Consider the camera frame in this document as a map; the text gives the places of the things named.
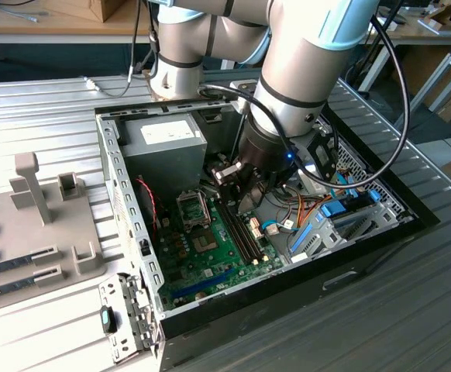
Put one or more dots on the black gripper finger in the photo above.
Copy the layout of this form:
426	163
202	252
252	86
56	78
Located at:
231	188
262	179

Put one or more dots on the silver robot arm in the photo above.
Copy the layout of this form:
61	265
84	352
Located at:
299	58

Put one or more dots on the CPU socket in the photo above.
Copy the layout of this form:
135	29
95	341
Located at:
204	242

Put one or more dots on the black RAM slot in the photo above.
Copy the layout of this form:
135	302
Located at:
246	224
236	228

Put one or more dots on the beige board connector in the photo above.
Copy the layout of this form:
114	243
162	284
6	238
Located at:
255	228

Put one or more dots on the grey power supply unit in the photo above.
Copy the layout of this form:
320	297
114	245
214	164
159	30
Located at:
163	166

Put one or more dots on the hard disk in blue carrier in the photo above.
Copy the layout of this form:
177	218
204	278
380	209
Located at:
332	209

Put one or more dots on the grey metal disk bay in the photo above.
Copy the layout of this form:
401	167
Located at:
322	236

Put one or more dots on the green motherboard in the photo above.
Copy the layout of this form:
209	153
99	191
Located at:
206	267

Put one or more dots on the blue expansion slot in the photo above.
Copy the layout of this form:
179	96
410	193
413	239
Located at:
202	283

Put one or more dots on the silver coin battery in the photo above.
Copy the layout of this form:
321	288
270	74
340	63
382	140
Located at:
200	295

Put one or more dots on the black open PC case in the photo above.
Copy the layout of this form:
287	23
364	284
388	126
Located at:
248	310

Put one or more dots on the black tripod stand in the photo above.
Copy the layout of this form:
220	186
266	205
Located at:
368	64

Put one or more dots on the flat white box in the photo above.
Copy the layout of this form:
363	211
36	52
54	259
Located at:
391	26

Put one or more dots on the grey parts rack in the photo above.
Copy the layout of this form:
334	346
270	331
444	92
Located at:
55	228

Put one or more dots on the black blue case latch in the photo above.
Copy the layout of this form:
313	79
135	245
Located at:
106	319

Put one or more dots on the wooden desk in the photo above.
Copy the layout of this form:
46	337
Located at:
35	27
450	35

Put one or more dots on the open cardboard box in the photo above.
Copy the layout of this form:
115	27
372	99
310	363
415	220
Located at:
442	15

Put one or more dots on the dark RAM stick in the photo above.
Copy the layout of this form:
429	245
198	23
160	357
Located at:
4	263
4	288

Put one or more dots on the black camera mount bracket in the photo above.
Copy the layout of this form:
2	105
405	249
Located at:
322	139

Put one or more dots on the small grey wrist camera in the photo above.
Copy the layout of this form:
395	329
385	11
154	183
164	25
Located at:
245	87

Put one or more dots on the blue plastic rail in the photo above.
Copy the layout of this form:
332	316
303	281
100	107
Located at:
301	238

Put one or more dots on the aluminium profile frame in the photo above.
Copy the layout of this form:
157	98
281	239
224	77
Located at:
424	93

